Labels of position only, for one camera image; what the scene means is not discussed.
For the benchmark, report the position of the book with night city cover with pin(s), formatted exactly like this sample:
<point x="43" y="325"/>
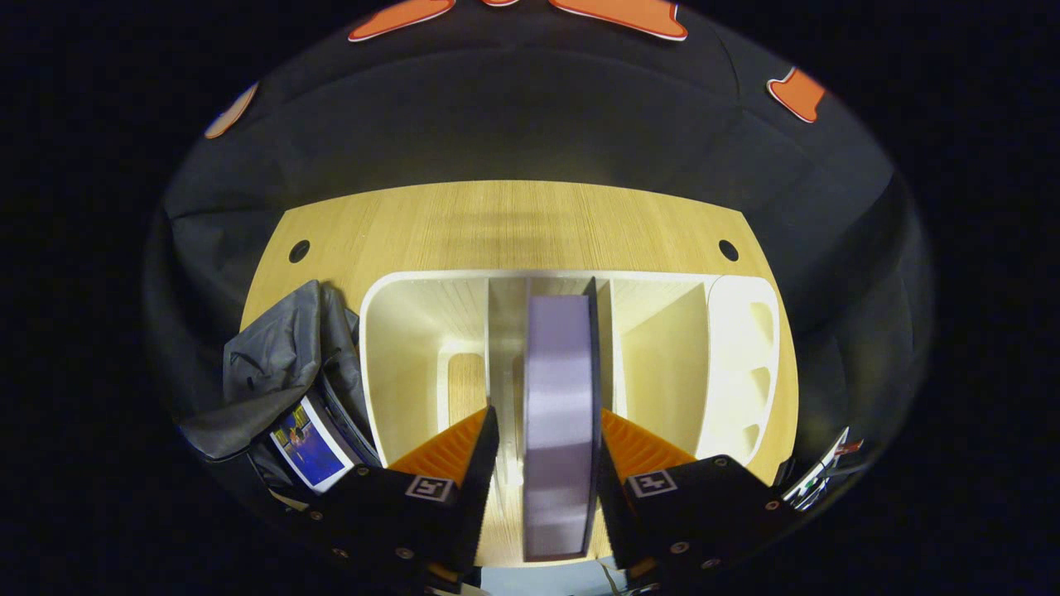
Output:
<point x="310" y="451"/>

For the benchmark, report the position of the black backdrop cloth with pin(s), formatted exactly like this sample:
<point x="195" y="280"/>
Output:
<point x="513" y="116"/>

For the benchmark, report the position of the book with white cover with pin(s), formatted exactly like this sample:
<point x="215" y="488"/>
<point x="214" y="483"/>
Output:
<point x="559" y="414"/>

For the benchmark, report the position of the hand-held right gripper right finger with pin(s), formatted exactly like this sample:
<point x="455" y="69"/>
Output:
<point x="611" y="497"/>

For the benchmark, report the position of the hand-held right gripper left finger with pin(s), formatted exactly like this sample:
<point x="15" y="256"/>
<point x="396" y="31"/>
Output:
<point x="480" y="480"/>

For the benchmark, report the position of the white bookshelf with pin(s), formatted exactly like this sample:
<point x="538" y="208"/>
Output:
<point x="414" y="348"/>

